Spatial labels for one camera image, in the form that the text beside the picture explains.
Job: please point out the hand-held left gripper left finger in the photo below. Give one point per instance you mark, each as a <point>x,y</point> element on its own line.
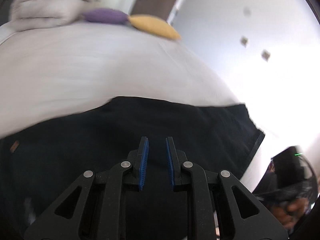
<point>143,162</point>

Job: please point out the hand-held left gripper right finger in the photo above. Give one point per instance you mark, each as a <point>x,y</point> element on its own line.
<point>170,162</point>

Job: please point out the black pants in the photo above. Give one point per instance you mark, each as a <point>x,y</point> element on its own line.
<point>100,130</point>

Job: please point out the bed with white sheet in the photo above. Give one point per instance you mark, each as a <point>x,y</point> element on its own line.
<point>100,67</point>

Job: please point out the yellow cushion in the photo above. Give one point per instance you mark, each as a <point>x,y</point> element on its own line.
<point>152,26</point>

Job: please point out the purple cushion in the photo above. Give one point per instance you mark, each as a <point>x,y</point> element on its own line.
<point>105,16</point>

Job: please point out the folded beige duvet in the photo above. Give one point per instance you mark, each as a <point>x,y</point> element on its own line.
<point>47,7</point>

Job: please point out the square wall socket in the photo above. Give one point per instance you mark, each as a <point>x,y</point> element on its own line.
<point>265,55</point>
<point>244,41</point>

